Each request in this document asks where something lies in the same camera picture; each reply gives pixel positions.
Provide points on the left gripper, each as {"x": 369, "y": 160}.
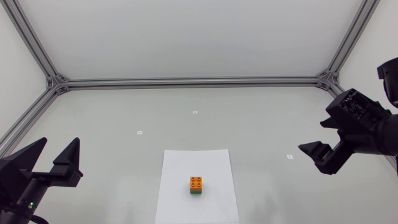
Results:
{"x": 31, "y": 193}

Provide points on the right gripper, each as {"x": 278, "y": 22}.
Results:
{"x": 368, "y": 140}

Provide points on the orange toy brick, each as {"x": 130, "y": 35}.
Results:
{"x": 196, "y": 182}

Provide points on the green toy brick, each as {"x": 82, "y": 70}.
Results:
{"x": 196, "y": 191}

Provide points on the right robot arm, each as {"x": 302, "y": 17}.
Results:
{"x": 392, "y": 81}

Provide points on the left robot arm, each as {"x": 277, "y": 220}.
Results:
{"x": 12, "y": 217}

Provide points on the white paper sheet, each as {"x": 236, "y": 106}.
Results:
{"x": 199, "y": 208}

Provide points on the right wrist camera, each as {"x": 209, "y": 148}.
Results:
{"x": 354, "y": 107}

